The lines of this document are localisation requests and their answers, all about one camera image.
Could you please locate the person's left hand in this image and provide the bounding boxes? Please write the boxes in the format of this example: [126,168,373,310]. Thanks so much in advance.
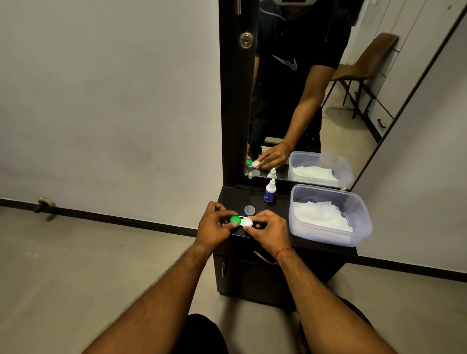
[194,201,239,249]

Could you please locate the person's right hand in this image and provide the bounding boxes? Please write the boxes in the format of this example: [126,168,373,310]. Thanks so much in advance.
[242,210,293,258]

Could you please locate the person's left forearm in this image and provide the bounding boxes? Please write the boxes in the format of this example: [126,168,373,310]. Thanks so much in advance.
[82,244,209,354]

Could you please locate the person's right forearm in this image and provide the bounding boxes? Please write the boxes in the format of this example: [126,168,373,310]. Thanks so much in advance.
[275,250,398,354]

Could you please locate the dark wooden dressing table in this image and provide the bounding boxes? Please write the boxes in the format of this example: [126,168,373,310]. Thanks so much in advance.
[213,0,358,310]

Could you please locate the white tissue paper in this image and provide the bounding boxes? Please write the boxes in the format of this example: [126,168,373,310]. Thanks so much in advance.
[293,199,354,233]

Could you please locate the clear plastic container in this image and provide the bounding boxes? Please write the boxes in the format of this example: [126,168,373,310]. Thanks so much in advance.
[288,184,373,248]

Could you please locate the person's black trousers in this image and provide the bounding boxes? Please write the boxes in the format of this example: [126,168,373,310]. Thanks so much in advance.
[171,296,374,354]

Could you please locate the metal door stopper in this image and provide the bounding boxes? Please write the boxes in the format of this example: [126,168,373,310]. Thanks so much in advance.
[34,197,57,214]

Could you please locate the brown chair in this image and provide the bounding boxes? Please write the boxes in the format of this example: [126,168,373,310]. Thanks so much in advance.
[330,32,400,120]

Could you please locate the silver cabinet handle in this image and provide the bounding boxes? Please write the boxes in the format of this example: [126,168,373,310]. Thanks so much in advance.
[253,250,278,266]

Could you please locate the wall mirror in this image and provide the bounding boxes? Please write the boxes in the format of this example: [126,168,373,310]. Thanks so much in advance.
[244,0,467,191]

